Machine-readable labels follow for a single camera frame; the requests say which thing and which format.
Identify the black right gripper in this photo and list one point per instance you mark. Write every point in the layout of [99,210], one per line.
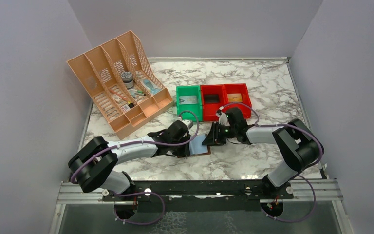
[213,137]

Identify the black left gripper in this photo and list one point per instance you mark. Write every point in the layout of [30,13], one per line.
[184,151]

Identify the brown leather card holder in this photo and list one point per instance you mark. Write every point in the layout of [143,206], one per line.
[196,148]

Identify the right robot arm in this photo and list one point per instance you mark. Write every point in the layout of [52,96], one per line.
[299,148]

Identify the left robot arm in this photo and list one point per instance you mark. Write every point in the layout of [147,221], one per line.
[93,166]

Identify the silver card in green bin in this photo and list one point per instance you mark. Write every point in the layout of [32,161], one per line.
[188,100]

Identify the black card in red bin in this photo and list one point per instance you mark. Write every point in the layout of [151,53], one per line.
[211,98]

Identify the gold card in red bin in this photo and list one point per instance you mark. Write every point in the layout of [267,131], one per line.
[234,97]

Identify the green plastic bin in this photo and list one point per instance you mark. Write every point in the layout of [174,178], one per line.
[186,91]

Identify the red plastic bin middle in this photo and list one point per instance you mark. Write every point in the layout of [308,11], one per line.
[209,110]

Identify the red plastic bin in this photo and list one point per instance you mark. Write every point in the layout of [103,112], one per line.
[209,110]
[240,88]

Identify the red plastic bin right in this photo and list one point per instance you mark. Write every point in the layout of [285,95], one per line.
[240,88]

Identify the blue packet in organizer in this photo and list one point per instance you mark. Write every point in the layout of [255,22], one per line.
[151,86]

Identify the red pencil in organizer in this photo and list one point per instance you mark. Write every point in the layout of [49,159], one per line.
[117,96]

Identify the silver round tin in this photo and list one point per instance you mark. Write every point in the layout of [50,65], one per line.
[127,78]

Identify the peach plastic file organizer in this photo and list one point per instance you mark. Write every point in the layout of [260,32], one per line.
[99,70]

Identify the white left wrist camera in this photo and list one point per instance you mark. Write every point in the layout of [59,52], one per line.
[188,123]

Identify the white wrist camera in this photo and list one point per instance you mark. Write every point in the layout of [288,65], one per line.
[223,119]
[188,123]

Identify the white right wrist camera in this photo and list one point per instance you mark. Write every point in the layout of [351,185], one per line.
[223,119]

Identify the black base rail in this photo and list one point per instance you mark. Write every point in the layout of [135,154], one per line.
[200,192]

